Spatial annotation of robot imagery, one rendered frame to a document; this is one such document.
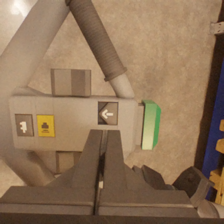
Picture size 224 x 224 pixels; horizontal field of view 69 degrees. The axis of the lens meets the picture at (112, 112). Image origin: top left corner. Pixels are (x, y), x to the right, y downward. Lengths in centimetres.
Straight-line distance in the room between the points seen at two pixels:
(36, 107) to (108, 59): 13
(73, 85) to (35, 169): 17
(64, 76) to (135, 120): 13
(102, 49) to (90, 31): 3
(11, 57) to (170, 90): 144
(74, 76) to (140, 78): 117
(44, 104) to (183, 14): 154
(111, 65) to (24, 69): 14
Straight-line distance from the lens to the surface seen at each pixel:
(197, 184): 35
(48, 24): 28
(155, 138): 29
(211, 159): 198
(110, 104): 25
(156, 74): 149
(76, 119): 26
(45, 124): 28
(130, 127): 26
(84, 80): 25
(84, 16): 27
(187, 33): 172
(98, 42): 26
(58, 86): 27
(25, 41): 29
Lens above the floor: 119
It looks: 63 degrees down
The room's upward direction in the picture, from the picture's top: 123 degrees clockwise
